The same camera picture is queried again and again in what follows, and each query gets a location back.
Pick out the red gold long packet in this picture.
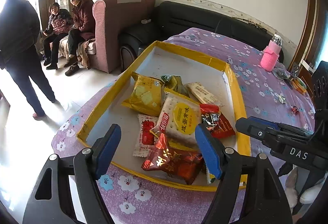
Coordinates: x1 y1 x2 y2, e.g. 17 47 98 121
200 104 236 139

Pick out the red orange snack bag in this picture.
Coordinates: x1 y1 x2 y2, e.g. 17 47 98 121
141 133 204 185

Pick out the red white patterned snack packet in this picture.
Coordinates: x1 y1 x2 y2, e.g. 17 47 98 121
133 114 158 157

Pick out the large yellow cracker pack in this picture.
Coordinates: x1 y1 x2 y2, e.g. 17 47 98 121
150 88 201 149

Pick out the beige wafer packet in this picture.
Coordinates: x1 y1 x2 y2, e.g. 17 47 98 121
185 82 222 106

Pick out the gold yellow snack packet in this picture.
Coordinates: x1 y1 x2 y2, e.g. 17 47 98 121
121 72 164 117

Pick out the olive green snack packet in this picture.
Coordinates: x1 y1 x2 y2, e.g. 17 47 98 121
161 75 189 97

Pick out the green nut snack bag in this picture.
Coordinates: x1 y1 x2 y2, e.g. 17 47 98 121
206 166 217 184

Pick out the red dark jerky packet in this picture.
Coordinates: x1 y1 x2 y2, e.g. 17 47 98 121
202 113 220 131

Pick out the white gloved right hand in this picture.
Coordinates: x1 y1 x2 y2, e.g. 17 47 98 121
285 165 327 210

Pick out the small silver green candy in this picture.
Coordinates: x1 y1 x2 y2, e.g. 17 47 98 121
278 94 286 104

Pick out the red wrapped candy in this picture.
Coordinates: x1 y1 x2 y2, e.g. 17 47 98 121
291 105 299 115

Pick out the clear plastic bag pile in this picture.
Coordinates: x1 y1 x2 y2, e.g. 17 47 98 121
272 62 291 80

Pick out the pink sleeved water bottle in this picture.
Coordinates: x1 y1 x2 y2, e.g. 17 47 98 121
260 34 282 72

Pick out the wooden display cabinet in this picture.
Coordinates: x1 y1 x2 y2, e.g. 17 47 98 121
288 0 327 99

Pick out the yellow cardboard tray box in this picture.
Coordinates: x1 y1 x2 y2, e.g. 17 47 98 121
77 41 246 192

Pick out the seated person patterned jacket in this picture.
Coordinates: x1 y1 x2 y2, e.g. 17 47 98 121
42 2 73 70

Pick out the black leather sofa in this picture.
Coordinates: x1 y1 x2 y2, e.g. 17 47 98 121
118 1 273 72

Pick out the standing person in black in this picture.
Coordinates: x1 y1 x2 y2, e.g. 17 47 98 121
1 0 56 120

